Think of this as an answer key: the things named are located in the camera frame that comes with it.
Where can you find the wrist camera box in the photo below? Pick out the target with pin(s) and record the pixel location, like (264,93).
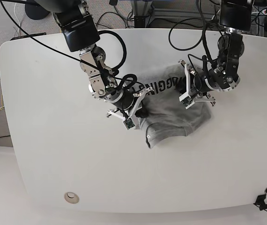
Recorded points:
(128,123)
(186,100)

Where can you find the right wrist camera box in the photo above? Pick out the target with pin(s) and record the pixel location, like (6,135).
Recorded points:
(128,123)

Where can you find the aluminium frame base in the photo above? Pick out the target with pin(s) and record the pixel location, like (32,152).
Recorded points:
(145,12)

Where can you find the table grommet left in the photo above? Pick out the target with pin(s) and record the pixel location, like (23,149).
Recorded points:
(71,197)

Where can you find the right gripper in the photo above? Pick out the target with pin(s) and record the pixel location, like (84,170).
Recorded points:
(128,104)

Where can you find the grey T-shirt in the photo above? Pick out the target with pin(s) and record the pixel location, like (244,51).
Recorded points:
(167,116)

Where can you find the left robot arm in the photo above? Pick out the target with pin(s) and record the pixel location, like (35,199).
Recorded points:
(218,74)

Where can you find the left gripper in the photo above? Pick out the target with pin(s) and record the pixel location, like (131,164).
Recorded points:
(193,84)

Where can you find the black round stand base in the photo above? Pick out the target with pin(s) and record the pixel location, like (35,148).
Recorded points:
(34,11)

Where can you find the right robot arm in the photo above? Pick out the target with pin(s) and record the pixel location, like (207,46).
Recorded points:
(81,34)

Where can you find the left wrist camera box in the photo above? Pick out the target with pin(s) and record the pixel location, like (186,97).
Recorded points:
(186,100)

